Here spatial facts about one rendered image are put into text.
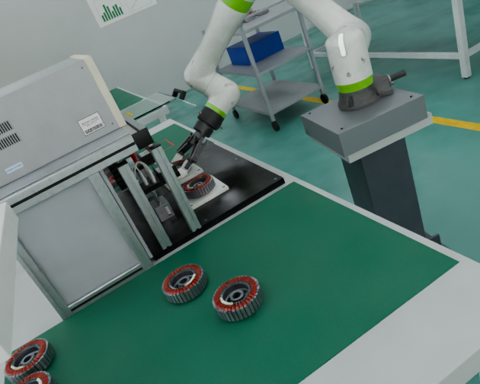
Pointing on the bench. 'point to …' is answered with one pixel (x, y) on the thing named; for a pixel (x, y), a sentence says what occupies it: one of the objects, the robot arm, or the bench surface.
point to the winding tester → (45, 118)
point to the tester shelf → (71, 168)
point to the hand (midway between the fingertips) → (177, 168)
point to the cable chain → (117, 178)
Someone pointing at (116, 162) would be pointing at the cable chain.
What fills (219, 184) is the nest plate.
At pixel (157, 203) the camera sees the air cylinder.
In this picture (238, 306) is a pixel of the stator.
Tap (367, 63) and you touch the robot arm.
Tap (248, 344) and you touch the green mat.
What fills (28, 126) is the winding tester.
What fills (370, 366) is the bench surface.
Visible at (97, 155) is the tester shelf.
